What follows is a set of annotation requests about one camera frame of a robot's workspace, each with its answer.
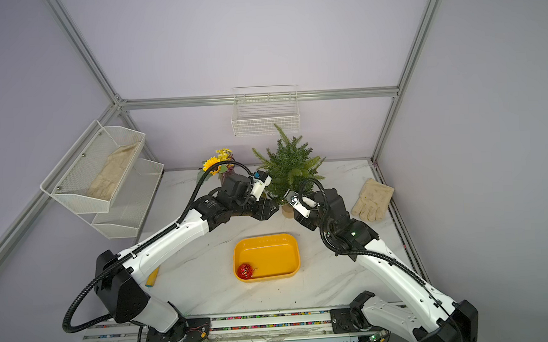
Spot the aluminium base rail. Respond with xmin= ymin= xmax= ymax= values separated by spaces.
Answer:
xmin=67 ymin=297 xmax=472 ymax=342

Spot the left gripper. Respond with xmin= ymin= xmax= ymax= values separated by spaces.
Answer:
xmin=231 ymin=196 xmax=281 ymax=223

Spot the red glitter ball ornament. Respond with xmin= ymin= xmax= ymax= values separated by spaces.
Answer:
xmin=236 ymin=263 xmax=254 ymax=280

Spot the small green christmas tree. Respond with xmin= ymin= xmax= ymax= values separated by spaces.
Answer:
xmin=252 ymin=124 xmax=326 ymax=219

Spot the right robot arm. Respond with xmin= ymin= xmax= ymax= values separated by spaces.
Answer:
xmin=285 ymin=189 xmax=479 ymax=342

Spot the white mesh shelf basket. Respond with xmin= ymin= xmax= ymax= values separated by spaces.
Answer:
xmin=91 ymin=158 xmax=164 ymax=239
xmin=40 ymin=121 xmax=145 ymax=215

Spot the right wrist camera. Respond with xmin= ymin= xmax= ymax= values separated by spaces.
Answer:
xmin=284 ymin=190 xmax=318 ymax=218

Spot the white mesh upper shelf basket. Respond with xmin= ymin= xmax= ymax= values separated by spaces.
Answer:
xmin=40 ymin=121 xmax=145 ymax=215

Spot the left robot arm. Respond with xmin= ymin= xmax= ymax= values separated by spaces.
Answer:
xmin=94 ymin=170 xmax=279 ymax=342

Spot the blue yellow garden fork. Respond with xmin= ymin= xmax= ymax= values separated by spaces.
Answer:
xmin=145 ymin=267 xmax=160 ymax=288

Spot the yellow plastic tray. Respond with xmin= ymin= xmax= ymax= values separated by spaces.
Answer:
xmin=233 ymin=233 xmax=301 ymax=283

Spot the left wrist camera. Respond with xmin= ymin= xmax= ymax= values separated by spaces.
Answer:
xmin=250 ymin=170 xmax=272 ymax=201

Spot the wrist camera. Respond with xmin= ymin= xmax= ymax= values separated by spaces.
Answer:
xmin=250 ymin=170 xmax=272 ymax=201
xmin=284 ymin=190 xmax=318 ymax=218

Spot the white mesh lower shelf basket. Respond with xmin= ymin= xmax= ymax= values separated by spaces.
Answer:
xmin=91 ymin=158 xmax=164 ymax=239

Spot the beige glove on table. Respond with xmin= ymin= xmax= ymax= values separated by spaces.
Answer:
xmin=352 ymin=178 xmax=394 ymax=222

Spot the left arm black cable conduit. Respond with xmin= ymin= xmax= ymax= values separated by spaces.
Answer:
xmin=53 ymin=159 xmax=265 ymax=342

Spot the dark glass vase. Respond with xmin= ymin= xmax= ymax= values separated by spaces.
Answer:
xmin=218 ymin=162 xmax=235 ymax=185

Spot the sunflower bouquet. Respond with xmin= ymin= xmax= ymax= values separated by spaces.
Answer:
xmin=196 ymin=148 xmax=235 ymax=182

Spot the white wire wall basket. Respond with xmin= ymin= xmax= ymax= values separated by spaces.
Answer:
xmin=231 ymin=85 xmax=301 ymax=137

